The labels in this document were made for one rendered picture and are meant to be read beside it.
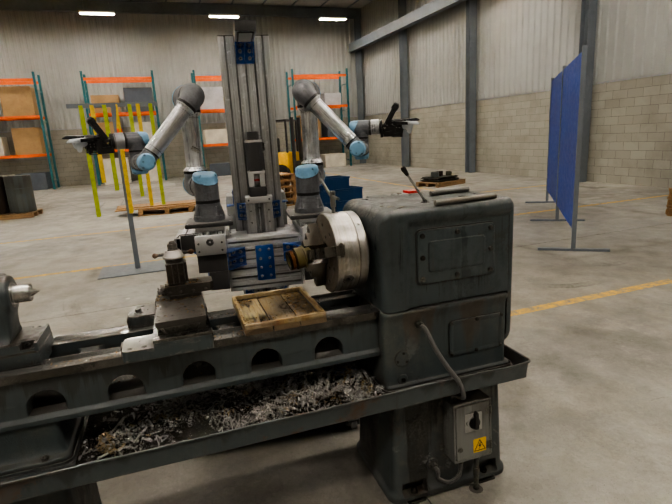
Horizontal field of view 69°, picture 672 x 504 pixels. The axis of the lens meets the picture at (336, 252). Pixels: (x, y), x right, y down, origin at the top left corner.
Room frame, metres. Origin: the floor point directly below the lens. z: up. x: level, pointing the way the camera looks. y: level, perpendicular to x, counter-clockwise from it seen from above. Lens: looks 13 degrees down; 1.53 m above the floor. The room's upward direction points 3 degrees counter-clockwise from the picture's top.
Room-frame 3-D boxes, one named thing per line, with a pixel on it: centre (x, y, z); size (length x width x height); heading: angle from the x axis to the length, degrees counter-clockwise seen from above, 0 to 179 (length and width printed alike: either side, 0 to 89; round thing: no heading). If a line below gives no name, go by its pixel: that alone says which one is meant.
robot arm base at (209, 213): (2.39, 0.61, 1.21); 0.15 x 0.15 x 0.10
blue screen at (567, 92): (7.72, -3.56, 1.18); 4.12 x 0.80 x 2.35; 161
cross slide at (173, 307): (1.73, 0.59, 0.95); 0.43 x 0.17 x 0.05; 18
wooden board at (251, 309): (1.82, 0.25, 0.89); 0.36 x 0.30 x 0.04; 18
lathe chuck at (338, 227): (1.90, 0.00, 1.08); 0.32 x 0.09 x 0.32; 18
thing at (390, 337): (2.05, -0.38, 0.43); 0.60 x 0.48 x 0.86; 108
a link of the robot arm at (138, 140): (2.36, 0.90, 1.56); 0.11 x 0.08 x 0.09; 122
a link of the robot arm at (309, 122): (2.62, 0.10, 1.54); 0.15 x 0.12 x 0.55; 170
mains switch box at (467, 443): (1.78, -0.47, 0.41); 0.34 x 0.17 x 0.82; 108
